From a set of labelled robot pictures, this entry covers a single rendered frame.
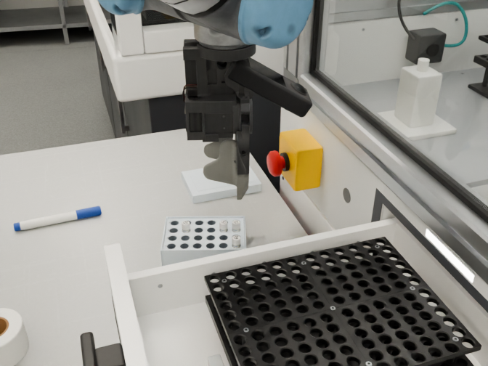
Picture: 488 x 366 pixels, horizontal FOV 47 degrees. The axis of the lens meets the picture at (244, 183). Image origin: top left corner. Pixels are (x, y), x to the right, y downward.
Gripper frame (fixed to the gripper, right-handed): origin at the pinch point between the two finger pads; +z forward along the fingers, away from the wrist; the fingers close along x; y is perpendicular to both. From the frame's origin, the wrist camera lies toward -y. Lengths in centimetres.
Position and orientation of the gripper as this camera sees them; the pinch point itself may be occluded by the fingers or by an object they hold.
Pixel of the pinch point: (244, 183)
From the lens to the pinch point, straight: 77.0
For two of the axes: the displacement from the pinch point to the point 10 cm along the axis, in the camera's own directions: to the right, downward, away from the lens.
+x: 0.4, 5.3, -8.4
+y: -10.0, 0.2, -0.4
